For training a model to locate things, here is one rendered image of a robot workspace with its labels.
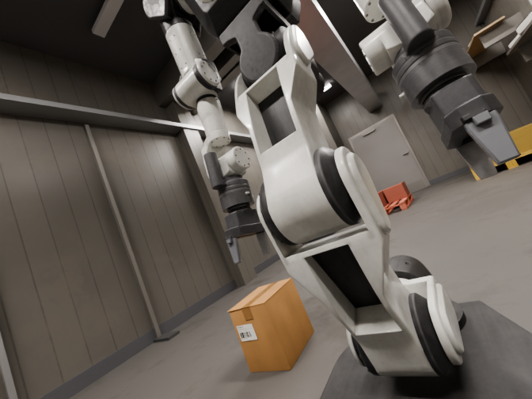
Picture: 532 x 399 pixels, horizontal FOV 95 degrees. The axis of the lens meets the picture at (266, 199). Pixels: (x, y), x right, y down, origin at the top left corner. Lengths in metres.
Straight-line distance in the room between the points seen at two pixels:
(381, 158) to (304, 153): 7.39
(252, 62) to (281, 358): 1.13
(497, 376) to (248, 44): 0.82
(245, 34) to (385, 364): 0.73
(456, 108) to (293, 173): 0.23
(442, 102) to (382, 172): 7.37
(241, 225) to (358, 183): 0.33
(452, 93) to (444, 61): 0.05
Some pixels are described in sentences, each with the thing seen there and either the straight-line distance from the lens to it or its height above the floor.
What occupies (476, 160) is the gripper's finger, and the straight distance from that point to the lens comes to 0.50.
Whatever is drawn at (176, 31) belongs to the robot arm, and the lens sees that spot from 0.89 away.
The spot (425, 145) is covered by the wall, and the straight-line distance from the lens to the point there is 7.78.
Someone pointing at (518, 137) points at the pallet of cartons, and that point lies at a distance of 5.25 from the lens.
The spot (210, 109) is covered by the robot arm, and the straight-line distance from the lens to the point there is 0.75.
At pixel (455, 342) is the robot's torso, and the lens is 0.59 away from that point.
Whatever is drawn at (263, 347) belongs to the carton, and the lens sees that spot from 1.30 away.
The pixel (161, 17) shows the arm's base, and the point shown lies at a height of 1.26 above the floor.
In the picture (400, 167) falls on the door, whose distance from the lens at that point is 7.73.
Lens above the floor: 0.58
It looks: 7 degrees up
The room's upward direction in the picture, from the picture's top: 23 degrees counter-clockwise
